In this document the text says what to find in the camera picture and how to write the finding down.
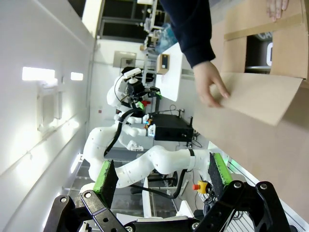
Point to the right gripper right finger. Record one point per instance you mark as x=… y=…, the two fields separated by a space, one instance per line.
x=217 y=169

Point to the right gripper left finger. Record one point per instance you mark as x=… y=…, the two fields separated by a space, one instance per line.
x=106 y=181

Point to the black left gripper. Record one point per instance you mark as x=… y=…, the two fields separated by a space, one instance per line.
x=135 y=91

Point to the brown cardboard box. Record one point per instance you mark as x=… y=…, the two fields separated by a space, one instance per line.
x=253 y=96

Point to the person's left forearm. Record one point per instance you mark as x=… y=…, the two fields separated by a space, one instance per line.
x=193 y=29

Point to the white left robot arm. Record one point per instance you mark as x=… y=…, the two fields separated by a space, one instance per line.
x=96 y=145

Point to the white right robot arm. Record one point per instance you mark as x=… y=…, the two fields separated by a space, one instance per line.
x=169 y=160

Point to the black gift box white lettering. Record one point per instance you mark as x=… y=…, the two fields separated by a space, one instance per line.
x=258 y=53

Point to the person's left hand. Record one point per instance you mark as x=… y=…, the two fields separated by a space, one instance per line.
x=205 y=79

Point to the person's right hand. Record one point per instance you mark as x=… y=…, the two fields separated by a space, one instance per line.
x=276 y=7

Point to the yellow red emergency stop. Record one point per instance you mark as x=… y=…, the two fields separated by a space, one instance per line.
x=200 y=186

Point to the black controller case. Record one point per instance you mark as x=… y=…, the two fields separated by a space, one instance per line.
x=169 y=128

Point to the cardboard carton black label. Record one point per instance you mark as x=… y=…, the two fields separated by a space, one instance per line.
x=163 y=64

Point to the blue plastic bag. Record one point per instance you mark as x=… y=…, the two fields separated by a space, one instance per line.
x=165 y=38

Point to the small ceiling light panel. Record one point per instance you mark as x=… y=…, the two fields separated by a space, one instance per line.
x=76 y=76

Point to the white ceiling air unit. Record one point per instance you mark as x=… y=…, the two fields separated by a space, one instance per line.
x=49 y=106

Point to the large ceiling light panel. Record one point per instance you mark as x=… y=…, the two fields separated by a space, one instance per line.
x=38 y=73

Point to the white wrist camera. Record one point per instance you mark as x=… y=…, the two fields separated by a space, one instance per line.
x=132 y=73

